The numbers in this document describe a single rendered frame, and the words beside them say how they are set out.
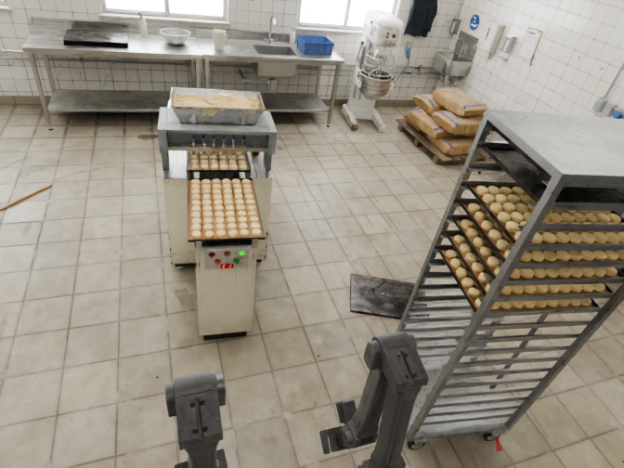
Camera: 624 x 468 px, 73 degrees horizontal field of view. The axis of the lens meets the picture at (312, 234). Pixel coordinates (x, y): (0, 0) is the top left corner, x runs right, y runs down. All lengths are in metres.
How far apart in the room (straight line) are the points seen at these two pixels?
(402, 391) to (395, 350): 0.08
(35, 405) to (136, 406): 0.53
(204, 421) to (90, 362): 2.18
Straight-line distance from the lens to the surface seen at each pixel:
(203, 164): 2.86
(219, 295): 2.59
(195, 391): 0.86
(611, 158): 1.74
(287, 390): 2.75
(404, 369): 0.95
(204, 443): 0.85
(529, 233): 1.57
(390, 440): 1.08
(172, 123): 2.80
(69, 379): 2.95
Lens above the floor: 2.35
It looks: 38 degrees down
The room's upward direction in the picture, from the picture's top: 10 degrees clockwise
